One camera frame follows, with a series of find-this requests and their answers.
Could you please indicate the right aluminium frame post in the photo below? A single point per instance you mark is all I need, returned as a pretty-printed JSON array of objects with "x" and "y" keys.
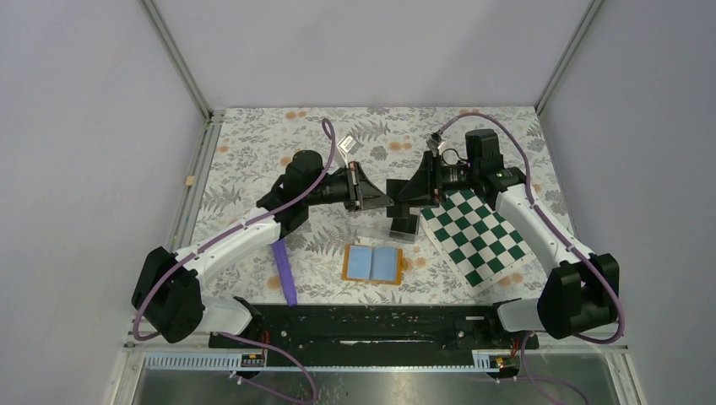
[{"x": 570, "y": 51}]

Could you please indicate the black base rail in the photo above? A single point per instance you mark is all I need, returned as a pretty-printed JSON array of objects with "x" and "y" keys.
[{"x": 370, "y": 336}]

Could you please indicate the clear acrylic card box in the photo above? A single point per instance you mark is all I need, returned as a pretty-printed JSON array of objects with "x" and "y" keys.
[{"x": 371, "y": 224}]

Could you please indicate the black credit card stack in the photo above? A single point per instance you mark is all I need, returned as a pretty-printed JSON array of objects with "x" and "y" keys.
[{"x": 405, "y": 229}]

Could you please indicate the orange leather card holder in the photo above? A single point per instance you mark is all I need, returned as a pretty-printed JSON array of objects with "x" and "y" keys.
[{"x": 373, "y": 264}]

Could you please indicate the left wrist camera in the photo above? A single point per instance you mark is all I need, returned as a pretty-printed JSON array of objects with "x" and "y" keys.
[{"x": 346, "y": 144}]

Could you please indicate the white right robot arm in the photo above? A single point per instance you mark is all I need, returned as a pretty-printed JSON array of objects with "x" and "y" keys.
[{"x": 581, "y": 290}]

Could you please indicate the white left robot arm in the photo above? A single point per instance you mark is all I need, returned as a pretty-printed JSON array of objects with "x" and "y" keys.
[{"x": 168, "y": 296}]

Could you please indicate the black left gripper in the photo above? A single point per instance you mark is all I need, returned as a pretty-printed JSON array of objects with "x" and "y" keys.
[{"x": 362, "y": 193}]

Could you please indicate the green white chessboard mat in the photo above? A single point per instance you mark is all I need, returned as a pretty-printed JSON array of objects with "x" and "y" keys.
[{"x": 478, "y": 244}]

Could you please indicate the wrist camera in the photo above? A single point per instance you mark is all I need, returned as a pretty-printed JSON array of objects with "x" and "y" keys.
[
  {"x": 434, "y": 142},
  {"x": 346, "y": 144}
]

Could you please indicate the floral patterned table mat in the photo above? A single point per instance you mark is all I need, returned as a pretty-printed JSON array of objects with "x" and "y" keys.
[{"x": 250, "y": 148}]

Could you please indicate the aluminium frame post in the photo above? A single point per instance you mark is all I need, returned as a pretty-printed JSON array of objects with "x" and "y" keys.
[
  {"x": 570, "y": 51},
  {"x": 176, "y": 58}
]

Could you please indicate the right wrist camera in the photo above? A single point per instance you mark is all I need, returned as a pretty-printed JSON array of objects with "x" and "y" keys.
[{"x": 434, "y": 142}]

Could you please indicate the left aluminium frame post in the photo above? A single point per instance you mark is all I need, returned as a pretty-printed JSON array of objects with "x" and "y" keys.
[{"x": 176, "y": 58}]

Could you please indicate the purple marker pen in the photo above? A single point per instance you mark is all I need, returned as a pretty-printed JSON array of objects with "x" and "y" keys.
[{"x": 286, "y": 279}]

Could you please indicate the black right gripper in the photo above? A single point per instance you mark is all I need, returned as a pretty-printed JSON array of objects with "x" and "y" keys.
[{"x": 424, "y": 188}]

